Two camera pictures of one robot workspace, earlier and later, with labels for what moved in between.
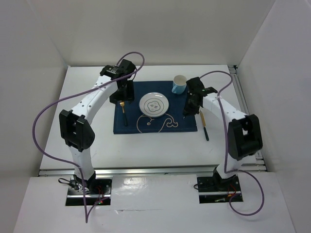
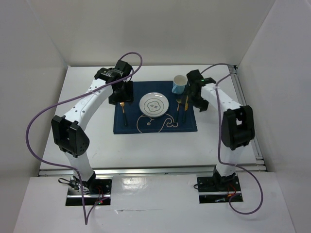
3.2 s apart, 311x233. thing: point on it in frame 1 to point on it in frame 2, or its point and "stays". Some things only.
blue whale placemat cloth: (129, 119) stays
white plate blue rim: (153, 104) stays
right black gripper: (187, 109) to (202, 104)
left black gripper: (129, 95) stays
